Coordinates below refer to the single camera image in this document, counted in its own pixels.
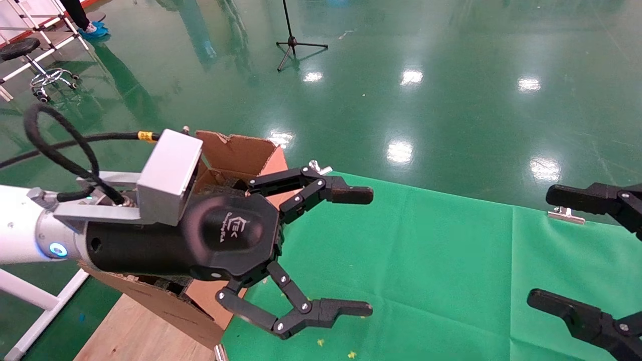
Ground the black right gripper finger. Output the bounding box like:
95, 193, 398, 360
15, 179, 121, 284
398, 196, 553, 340
545, 183, 642, 241
526, 290, 642, 361

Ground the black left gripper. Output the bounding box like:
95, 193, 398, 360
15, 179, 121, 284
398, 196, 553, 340
85, 167, 374, 340

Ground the large open cardboard carton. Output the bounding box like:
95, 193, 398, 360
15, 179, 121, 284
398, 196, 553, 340
75, 130, 289, 350

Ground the green table cloth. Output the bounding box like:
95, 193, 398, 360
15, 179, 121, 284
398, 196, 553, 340
221, 173, 642, 361

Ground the black foam insert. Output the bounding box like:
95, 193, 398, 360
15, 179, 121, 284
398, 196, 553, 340
216, 177, 250, 195
134, 273, 195, 295

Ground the black tripod stand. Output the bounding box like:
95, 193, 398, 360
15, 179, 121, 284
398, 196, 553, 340
276, 0, 329, 72

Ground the person with blue shoe covers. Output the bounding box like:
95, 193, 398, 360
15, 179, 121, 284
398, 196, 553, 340
60, 0, 109, 40

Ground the black wheeled stool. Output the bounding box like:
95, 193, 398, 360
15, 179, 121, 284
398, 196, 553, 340
0, 38, 80, 103

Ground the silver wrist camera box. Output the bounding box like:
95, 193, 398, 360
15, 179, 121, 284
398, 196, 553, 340
53, 129, 204, 226

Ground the white table leg frame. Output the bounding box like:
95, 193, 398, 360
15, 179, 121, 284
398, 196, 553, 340
0, 268, 90, 361

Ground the white metal rack frame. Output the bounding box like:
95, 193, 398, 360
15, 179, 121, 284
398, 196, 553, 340
0, 0, 91, 101

